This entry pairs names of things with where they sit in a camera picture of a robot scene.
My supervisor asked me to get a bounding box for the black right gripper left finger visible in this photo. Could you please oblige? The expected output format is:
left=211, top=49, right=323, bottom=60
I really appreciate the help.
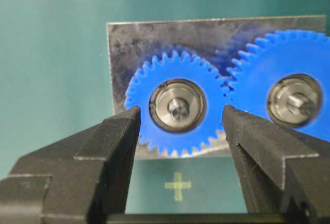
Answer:
left=1, top=107, right=141, bottom=223

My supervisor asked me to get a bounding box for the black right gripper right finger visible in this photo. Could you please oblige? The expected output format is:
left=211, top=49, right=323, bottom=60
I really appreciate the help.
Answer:
left=222, top=105, right=329, bottom=223

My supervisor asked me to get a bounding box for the large gear threaded shaft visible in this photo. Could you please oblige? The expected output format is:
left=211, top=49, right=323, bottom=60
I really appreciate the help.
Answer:
left=287, top=93, right=316, bottom=118

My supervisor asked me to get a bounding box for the small blue plastic gear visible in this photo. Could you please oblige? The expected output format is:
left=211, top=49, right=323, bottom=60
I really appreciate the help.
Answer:
left=124, top=50, right=226, bottom=157

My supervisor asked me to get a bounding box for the metal base plate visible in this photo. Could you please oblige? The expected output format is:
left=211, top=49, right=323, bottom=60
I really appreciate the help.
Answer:
left=107, top=15, right=325, bottom=159

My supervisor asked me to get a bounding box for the yellow cross tape mark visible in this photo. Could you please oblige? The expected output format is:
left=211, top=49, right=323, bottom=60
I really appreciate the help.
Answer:
left=164, top=172, right=192, bottom=202

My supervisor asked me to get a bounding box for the small gear threaded shaft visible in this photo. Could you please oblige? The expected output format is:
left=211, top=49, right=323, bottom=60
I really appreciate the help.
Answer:
left=168, top=98, right=189, bottom=122

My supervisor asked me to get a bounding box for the large blue plastic gear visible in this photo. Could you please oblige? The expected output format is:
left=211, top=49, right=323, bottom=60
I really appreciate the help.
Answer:
left=227, top=30, right=329, bottom=141

